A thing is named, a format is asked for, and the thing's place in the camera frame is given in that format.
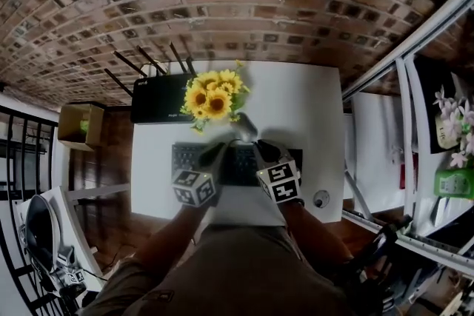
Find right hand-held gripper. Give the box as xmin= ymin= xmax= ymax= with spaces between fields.
xmin=253 ymin=138 xmax=303 ymax=205

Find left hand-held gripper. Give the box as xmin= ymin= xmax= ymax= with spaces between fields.
xmin=171 ymin=141 xmax=231 ymax=209

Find black keyboard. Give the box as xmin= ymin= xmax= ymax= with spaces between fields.
xmin=171 ymin=141 xmax=304 ymax=187

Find person's left forearm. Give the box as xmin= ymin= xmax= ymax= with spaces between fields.
xmin=133 ymin=201 xmax=210 ymax=273

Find person's right forearm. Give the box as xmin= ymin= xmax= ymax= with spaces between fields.
xmin=276 ymin=198 xmax=353 ymax=266

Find yellow sunflower bouquet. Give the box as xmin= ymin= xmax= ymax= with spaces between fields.
xmin=179 ymin=59 xmax=252 ymax=135

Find round grey desk grommet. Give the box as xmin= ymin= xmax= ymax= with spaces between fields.
xmin=313 ymin=189 xmax=331 ymax=209

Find black router with antennas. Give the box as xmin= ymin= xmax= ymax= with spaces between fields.
xmin=103 ymin=41 xmax=199 ymax=125

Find white cabinet panel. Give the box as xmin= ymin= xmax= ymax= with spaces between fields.
xmin=349 ymin=91 xmax=409 ymax=215

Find person's olive shirt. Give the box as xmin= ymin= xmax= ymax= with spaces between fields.
xmin=78 ymin=222 xmax=358 ymax=316

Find cardboard box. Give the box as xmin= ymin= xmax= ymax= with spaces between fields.
xmin=57 ymin=103 xmax=106 ymax=152

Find black tripod stand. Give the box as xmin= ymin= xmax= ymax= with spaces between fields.
xmin=346 ymin=213 xmax=414 ymax=316

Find white side table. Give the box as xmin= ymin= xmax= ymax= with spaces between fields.
xmin=13 ymin=185 xmax=106 ymax=294

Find black poster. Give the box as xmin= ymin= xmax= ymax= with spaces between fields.
xmin=412 ymin=54 xmax=468 ymax=155

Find pink artificial flowers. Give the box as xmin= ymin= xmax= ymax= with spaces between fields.
xmin=432 ymin=84 xmax=474 ymax=169

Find green packet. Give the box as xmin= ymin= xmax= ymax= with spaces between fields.
xmin=433 ymin=167 xmax=474 ymax=201

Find spare hand-held gripper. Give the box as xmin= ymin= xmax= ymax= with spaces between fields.
xmin=51 ymin=246 xmax=89 ymax=295

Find black metal railing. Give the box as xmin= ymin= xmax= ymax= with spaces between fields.
xmin=0 ymin=103 xmax=81 ymax=316

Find white metal shelf frame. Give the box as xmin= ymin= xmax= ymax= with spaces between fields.
xmin=341 ymin=0 xmax=474 ymax=273

